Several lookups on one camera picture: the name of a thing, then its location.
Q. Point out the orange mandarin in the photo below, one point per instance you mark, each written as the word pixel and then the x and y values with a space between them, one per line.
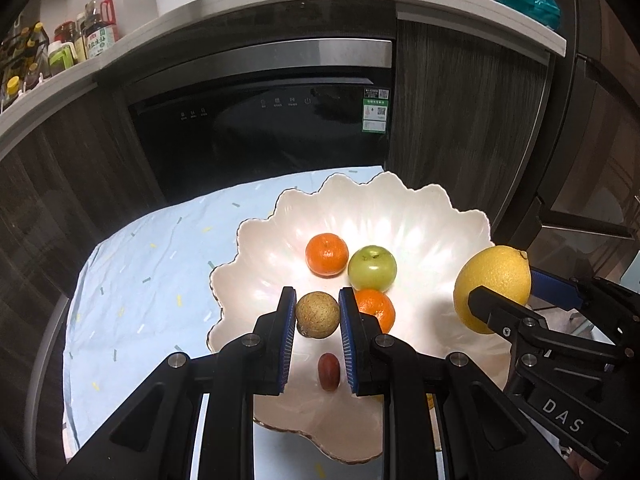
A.
pixel 377 310
pixel 326 254

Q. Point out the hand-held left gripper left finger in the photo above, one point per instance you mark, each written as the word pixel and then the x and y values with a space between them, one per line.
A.
pixel 287 340

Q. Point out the group of condiment bottles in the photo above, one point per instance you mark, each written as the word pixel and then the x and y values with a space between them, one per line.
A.
pixel 25 55
pixel 42 35

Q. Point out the teal snack bag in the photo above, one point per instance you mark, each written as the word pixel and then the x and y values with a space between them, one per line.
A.
pixel 530 2

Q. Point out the small red oval fruit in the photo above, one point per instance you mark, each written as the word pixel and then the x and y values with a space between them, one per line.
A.
pixel 328 371

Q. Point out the yellow-capped bottle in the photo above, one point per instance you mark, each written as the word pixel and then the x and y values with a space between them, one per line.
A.
pixel 12 90

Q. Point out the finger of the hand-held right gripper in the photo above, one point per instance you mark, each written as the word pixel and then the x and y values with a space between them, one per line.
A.
pixel 550 287
pixel 500 312

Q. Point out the green apple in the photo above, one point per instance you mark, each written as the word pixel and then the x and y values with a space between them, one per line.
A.
pixel 372 267

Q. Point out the large soy sauce bottle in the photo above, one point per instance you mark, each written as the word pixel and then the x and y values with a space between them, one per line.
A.
pixel 100 35

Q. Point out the yellow lemon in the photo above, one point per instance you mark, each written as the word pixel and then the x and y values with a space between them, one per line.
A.
pixel 492 280

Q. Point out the red-lidded jar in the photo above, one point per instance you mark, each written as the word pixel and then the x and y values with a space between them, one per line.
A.
pixel 64 32

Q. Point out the white shell-shaped bowl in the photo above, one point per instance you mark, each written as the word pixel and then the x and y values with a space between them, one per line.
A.
pixel 280 260

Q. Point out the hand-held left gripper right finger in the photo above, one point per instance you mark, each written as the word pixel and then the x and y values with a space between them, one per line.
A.
pixel 347 340

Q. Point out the dark wood kitchen cabinet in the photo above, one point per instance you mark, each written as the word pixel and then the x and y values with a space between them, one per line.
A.
pixel 450 110

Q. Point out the white kitchen countertop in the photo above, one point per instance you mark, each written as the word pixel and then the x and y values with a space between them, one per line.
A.
pixel 250 10

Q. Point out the green plastic jug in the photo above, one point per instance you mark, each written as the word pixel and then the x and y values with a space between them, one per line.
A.
pixel 62 57

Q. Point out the dark glass bottle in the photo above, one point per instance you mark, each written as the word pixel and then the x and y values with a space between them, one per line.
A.
pixel 80 35

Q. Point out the black built-in dishwasher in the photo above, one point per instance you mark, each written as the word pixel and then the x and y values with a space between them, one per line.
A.
pixel 250 135

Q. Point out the brown longan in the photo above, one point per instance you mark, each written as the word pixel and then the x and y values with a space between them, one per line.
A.
pixel 317 316

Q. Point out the dark glass door cabinet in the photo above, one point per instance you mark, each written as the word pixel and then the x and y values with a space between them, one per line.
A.
pixel 600 135

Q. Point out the light blue patterned tablecloth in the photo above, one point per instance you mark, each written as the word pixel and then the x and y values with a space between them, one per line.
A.
pixel 150 285

